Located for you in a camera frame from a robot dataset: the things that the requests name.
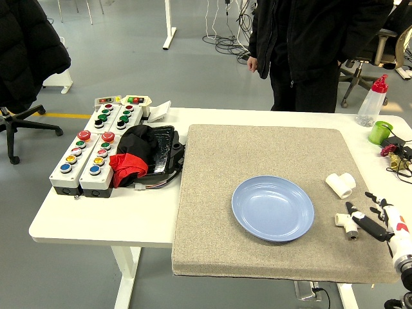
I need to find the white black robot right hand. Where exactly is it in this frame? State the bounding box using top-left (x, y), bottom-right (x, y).
top-left (345, 191), bottom-right (412, 263)

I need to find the small white pipe fitting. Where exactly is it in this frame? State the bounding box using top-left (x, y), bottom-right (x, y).
top-left (334, 211), bottom-right (361, 241)

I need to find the large white pipe tee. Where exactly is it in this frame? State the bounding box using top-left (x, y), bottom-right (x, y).
top-left (325, 172), bottom-right (357, 199)

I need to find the blue round plate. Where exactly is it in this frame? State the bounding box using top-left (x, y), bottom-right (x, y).
top-left (231, 175), bottom-right (315, 243)

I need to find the person in black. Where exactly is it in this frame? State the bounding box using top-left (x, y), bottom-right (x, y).
top-left (247, 0), bottom-right (394, 113)

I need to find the grey-brown mat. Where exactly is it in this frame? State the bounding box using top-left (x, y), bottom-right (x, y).
top-left (171, 124), bottom-right (404, 285)

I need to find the black power adapter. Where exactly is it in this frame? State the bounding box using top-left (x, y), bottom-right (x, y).
top-left (381, 135), bottom-right (412, 152)

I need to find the green cup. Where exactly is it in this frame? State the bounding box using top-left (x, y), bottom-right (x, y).
top-left (368, 120), bottom-right (393, 145)

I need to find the grey office chair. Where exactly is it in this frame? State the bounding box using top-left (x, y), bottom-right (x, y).
top-left (339, 28), bottom-right (400, 109)

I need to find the grey power strip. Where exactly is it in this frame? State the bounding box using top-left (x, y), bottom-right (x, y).
top-left (294, 280), bottom-right (323, 302)

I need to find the black electronic housing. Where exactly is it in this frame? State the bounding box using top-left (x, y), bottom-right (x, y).
top-left (141, 125), bottom-right (187, 176)

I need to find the clear bottle red cap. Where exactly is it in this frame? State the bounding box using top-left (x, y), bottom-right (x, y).
top-left (355, 74), bottom-right (389, 128)

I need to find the four-button control box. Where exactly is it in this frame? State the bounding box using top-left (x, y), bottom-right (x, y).
top-left (84, 103), bottom-right (120, 133)
top-left (109, 104), bottom-right (144, 133)

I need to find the black and red cloth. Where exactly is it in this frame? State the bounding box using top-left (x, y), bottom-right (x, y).
top-left (109, 124), bottom-right (159, 189)

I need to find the five-button control box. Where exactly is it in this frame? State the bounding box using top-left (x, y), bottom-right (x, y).
top-left (79, 131), bottom-right (122, 198)
top-left (49, 130), bottom-right (100, 196)

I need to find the white panel heater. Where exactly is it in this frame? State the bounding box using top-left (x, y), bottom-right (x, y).
top-left (42, 35), bottom-right (73, 95)

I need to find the white table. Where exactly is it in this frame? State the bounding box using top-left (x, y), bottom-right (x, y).
top-left (28, 108), bottom-right (412, 309)

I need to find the black office chair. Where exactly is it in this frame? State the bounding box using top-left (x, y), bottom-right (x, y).
top-left (0, 102), bottom-right (64, 165)

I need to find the floor cable bundle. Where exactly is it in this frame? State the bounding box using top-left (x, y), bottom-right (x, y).
top-left (201, 0), bottom-right (258, 65)

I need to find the brass valve red handle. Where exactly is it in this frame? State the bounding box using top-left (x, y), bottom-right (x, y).
top-left (380, 144), bottom-right (411, 173)

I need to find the white switch plate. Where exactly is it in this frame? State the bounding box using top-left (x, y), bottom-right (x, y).
top-left (148, 100), bottom-right (173, 122)

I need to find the beige green-red switch box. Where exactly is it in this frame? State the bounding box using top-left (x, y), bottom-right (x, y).
top-left (120, 95), bottom-right (152, 118)

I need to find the grey rocker switch box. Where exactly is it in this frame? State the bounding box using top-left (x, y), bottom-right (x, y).
top-left (94, 95), bottom-right (122, 109)

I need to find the wire bundle white connector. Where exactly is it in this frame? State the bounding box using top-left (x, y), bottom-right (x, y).
top-left (134, 172), bottom-right (181, 191)

